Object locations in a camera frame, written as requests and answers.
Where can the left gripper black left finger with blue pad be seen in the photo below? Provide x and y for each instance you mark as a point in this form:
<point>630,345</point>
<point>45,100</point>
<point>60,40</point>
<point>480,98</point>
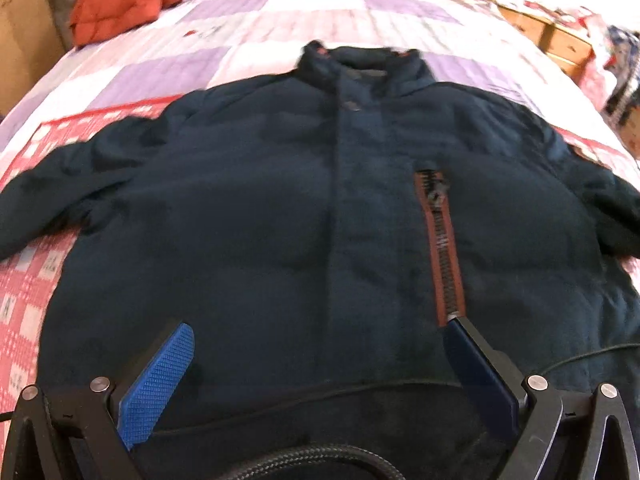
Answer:
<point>88,431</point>

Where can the purple white patchwork bedsheet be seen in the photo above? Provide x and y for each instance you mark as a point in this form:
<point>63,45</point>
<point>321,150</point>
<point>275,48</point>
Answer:
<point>202,43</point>

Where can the wooden bedside cabinet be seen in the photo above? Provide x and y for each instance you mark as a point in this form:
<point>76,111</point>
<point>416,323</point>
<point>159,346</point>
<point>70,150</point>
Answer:
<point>567,48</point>

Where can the dark navy padded jacket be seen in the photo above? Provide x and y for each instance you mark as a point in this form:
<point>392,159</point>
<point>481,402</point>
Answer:
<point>316,228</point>

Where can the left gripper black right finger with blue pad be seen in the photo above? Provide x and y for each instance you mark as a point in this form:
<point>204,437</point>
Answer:
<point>552,433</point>

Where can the red white checkered mat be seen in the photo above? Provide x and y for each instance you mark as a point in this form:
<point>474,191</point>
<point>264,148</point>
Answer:
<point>29,278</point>

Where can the colourful clothes pile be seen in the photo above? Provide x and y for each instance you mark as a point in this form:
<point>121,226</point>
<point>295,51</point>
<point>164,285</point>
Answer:
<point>610,78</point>

